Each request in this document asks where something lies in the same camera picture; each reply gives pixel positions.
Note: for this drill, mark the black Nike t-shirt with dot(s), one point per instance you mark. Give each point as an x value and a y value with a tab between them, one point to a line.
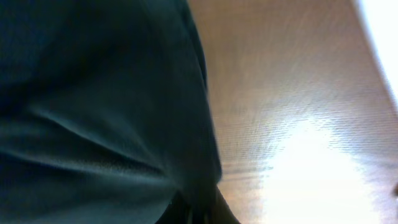
105	115

